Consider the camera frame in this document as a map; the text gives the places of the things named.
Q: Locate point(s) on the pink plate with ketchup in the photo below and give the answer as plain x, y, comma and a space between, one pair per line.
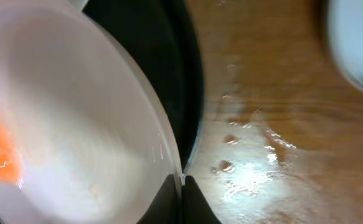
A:
93, 138

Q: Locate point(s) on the light blue plate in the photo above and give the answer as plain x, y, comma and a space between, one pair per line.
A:
344, 24

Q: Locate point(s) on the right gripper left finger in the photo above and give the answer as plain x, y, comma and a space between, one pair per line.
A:
164, 207

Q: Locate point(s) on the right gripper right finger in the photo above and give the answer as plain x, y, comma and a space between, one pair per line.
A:
195, 208

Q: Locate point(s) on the round black tray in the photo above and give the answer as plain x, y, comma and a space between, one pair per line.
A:
160, 36

